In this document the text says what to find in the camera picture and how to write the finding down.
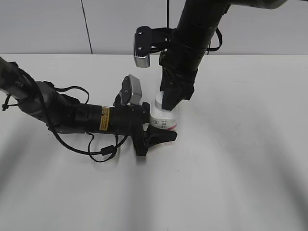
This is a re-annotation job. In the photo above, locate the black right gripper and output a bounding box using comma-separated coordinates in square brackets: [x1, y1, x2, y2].
[159, 51, 198, 111]

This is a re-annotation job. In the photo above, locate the white bottle cap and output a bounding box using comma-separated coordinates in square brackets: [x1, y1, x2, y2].
[154, 91, 164, 110]

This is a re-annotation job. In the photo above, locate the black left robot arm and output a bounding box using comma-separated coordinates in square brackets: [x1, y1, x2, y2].
[0, 60, 177, 160]

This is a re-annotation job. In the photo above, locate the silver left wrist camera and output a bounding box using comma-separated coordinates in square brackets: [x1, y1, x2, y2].
[120, 74, 142, 105]

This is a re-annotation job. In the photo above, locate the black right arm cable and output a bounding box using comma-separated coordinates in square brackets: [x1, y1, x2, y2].
[206, 26, 222, 51]

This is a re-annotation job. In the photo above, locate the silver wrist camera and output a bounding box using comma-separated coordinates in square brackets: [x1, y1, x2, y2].
[120, 74, 142, 105]
[134, 26, 173, 68]

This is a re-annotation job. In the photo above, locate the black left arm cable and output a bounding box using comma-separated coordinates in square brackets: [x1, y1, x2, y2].
[31, 81, 130, 162]

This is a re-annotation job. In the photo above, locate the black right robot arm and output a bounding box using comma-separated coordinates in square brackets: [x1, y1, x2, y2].
[159, 0, 285, 111]

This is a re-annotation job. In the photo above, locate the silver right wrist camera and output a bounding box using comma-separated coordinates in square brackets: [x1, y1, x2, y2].
[134, 26, 173, 68]

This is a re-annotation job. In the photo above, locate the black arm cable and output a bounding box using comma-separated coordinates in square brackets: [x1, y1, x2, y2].
[31, 81, 130, 162]
[206, 26, 222, 51]

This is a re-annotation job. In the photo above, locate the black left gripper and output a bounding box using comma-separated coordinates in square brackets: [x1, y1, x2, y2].
[113, 102, 178, 156]

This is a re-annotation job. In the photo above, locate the white yili changqing yogurt bottle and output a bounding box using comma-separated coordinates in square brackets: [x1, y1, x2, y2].
[149, 91, 179, 147]

